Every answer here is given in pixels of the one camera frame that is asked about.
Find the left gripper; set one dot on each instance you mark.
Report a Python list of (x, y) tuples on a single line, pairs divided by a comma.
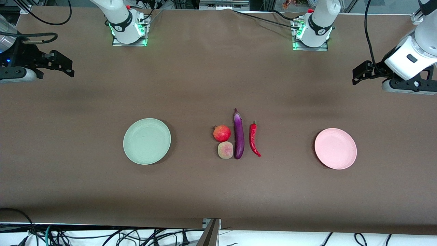
[(378, 70)]

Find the red chili pepper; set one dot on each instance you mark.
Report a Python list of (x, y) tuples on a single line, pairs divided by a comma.
[(253, 136)]

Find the long purple eggplant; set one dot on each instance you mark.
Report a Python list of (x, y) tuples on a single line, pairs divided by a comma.
[(239, 136)]

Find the red pomegranate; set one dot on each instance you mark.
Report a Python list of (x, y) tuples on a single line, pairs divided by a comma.
[(222, 134)]

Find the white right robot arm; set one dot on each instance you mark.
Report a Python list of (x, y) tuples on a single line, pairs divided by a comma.
[(119, 18)]

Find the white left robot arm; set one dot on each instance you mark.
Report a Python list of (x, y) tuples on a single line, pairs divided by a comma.
[(321, 24)]

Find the brown table cover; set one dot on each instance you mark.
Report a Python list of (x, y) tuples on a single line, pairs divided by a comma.
[(68, 136)]

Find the pink round plate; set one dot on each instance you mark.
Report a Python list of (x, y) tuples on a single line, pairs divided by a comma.
[(336, 148)]

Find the red orange background items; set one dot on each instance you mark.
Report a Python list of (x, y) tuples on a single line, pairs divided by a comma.
[(290, 4)]

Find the pale green round plate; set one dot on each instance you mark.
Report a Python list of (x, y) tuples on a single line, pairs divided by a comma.
[(146, 141)]

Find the pink yellow peach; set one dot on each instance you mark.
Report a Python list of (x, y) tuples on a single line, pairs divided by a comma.
[(225, 150)]

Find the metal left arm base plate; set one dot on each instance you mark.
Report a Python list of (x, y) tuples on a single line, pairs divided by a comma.
[(309, 49)]

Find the silver corner bracket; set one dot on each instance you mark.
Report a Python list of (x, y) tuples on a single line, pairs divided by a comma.
[(25, 8), (417, 17)]

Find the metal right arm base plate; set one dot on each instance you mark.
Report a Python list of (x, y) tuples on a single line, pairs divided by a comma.
[(129, 44)]

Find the aluminium frame profile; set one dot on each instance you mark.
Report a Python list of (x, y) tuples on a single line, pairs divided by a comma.
[(223, 5)]

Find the dark metal post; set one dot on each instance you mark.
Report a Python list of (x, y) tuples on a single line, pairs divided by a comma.
[(210, 235)]

